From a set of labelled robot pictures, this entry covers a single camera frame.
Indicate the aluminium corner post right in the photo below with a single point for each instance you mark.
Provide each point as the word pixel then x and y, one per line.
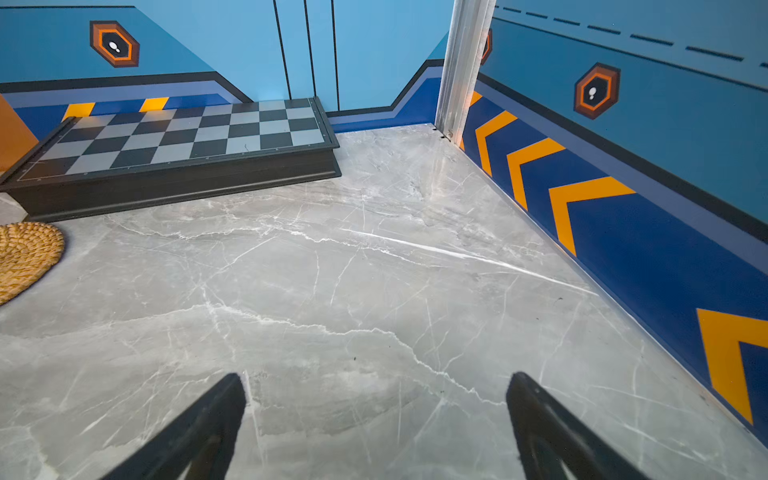
pixel 468 31

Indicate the black checkered chess board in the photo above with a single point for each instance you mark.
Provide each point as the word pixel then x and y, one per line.
pixel 114 162

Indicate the woven rattan round coaster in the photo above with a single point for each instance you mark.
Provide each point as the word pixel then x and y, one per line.
pixel 28 251

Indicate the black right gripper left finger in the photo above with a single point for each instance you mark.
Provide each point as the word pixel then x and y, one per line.
pixel 198 444

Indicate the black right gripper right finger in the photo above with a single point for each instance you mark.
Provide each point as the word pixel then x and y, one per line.
pixel 553 443

